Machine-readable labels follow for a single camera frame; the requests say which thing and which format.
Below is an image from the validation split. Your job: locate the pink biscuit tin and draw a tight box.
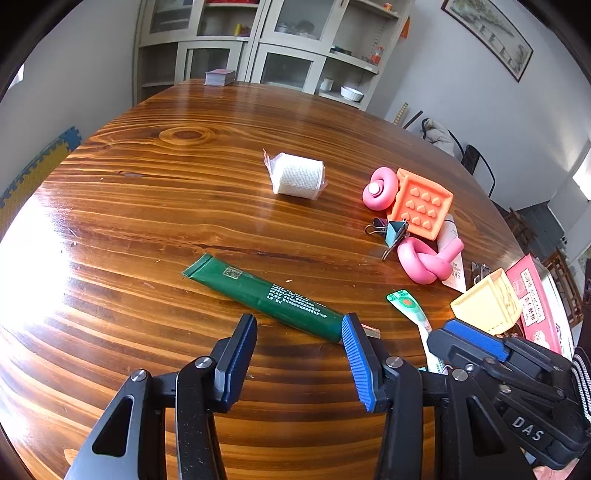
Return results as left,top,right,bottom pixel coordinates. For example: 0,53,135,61
506,254,575,360

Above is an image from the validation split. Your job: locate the pink knotted foam tube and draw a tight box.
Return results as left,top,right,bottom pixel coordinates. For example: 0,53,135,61
397,237,464,285

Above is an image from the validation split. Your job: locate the white gauze roll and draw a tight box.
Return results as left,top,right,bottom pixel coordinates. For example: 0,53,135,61
263,151,327,200

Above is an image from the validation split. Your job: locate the pink round silicone toy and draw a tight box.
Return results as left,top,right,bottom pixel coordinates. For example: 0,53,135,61
362,167,400,211

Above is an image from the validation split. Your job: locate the dark green tube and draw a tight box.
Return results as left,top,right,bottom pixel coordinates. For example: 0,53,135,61
182,254,345,343

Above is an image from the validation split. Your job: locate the grey glass door cabinet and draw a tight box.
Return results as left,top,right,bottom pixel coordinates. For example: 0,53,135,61
132,0,414,112

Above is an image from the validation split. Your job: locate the person's right hand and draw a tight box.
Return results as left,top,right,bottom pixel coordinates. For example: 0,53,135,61
533,459,578,480

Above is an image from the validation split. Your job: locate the framed wall painting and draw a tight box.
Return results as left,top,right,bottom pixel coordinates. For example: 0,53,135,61
441,0,534,82

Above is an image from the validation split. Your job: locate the white ceramic bowl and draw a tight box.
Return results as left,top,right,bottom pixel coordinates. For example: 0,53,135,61
341,86,365,103

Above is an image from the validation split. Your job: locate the dark green binder clip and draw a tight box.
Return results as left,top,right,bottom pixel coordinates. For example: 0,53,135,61
365,218,409,261

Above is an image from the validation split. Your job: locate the green white toothpaste tube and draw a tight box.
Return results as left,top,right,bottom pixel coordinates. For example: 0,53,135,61
386,290,447,374

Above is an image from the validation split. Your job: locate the orange heart silicone mould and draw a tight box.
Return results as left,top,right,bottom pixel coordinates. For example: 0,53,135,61
388,168,454,241

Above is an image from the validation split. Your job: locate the card deck box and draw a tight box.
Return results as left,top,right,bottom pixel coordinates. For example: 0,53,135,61
204,69,236,86

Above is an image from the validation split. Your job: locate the silver nail clipper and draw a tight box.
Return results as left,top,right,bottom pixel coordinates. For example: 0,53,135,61
471,262,491,284

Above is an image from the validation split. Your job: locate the yellow orange square box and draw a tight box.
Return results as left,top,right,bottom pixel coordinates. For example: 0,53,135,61
451,269,522,335

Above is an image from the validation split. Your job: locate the blue yellow foam mat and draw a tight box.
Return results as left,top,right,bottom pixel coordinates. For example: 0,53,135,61
0,126,82,237

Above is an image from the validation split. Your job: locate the black metal chair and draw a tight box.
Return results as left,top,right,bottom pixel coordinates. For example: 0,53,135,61
461,144,496,198

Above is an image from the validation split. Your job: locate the wooden stool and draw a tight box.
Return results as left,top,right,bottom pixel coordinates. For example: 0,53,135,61
504,209,537,253

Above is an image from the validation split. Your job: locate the beige jacket on chair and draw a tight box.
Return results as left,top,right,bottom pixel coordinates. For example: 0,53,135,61
421,118,464,157

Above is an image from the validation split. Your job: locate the white skin cream tube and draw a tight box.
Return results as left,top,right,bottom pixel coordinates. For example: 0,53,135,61
436,214,467,293

